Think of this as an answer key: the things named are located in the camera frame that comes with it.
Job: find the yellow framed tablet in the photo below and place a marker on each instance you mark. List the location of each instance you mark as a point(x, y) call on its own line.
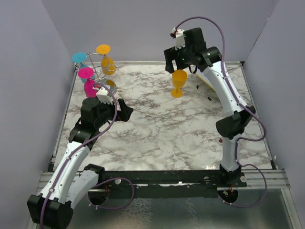
point(205, 80)

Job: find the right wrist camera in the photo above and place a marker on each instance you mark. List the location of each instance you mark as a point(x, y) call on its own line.
point(178, 35)

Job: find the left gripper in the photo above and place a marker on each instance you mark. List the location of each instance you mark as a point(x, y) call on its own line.
point(125, 113)

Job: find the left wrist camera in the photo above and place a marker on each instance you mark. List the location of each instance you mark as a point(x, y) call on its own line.
point(102, 94)

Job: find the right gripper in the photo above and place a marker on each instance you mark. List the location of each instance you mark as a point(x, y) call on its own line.
point(171, 54)

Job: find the chrome wine glass rack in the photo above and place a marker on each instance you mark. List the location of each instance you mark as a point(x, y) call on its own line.
point(99, 77)

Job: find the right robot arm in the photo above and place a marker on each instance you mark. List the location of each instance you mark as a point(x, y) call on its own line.
point(190, 49)

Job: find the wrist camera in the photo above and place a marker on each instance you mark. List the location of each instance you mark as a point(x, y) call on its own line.
point(102, 94)
point(178, 35)

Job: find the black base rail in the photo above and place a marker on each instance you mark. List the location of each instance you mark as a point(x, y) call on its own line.
point(163, 184)

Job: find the yellow wine glass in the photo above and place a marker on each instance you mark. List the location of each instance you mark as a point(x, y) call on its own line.
point(107, 63)
point(179, 78)

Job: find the blue wine glass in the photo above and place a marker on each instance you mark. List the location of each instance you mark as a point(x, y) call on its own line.
point(78, 59)

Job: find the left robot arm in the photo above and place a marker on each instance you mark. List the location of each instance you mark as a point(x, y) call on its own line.
point(53, 207)

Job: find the pink wine glass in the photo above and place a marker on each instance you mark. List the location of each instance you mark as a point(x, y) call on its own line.
point(86, 74)

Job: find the black tablet stand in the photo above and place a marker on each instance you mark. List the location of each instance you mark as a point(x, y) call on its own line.
point(198, 88)

